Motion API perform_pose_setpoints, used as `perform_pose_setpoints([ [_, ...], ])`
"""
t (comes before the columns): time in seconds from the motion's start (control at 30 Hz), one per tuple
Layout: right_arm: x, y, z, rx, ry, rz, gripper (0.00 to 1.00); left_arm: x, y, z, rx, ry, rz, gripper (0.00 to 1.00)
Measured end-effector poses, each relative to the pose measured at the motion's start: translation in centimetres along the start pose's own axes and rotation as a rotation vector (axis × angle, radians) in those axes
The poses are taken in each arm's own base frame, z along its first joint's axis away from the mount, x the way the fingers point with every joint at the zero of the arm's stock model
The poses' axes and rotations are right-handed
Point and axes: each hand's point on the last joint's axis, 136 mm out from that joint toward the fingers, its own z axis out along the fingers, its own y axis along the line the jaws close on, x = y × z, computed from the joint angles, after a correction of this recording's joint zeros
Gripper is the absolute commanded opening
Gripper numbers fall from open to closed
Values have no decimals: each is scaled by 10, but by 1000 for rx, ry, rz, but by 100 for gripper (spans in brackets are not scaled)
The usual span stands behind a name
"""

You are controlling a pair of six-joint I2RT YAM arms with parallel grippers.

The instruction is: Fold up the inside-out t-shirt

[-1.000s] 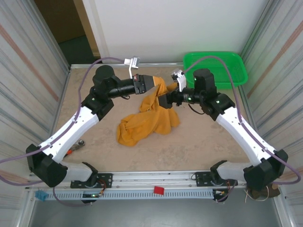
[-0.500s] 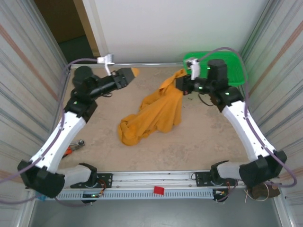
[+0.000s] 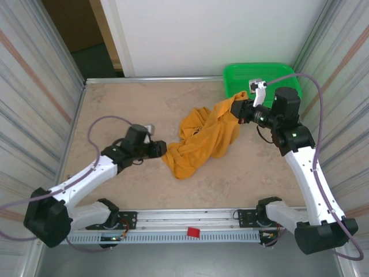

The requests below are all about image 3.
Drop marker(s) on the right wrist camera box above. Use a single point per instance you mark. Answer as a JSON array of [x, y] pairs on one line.
[[258, 86]]

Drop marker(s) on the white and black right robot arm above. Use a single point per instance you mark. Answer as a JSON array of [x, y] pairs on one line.
[[311, 184]]

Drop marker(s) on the orange t-shirt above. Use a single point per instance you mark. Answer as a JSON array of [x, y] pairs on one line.
[[201, 144]]

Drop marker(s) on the small red block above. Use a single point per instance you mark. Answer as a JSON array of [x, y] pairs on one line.
[[193, 232]]

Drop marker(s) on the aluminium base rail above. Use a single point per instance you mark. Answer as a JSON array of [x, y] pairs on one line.
[[187, 215]]

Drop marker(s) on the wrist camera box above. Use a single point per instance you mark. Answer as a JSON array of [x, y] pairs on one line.
[[150, 128], [258, 86]]

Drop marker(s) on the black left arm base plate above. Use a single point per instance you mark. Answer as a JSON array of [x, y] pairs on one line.
[[129, 219]]

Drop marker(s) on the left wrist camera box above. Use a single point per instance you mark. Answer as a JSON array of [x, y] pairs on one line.
[[150, 128]]

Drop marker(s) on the white door frame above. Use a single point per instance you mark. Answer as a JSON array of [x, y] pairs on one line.
[[116, 34]]

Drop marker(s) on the green plastic basket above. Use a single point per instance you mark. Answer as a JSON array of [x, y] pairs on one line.
[[239, 75]]

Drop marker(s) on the black controller module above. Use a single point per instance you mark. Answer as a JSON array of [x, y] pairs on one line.
[[268, 243], [109, 245]]

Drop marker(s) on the aluminium table end rail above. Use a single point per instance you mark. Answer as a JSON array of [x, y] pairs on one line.
[[144, 80]]

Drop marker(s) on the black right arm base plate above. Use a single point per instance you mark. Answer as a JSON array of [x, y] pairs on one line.
[[245, 217]]

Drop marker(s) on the aluminium table side rail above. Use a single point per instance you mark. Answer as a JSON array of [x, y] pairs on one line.
[[79, 101]]

